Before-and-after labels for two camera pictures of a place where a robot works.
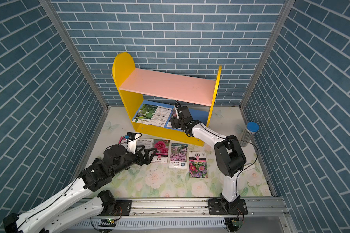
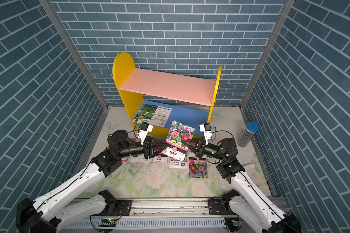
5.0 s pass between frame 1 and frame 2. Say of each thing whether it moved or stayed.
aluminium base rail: stayed
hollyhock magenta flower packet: stayed
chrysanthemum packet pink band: moved
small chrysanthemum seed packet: stayed
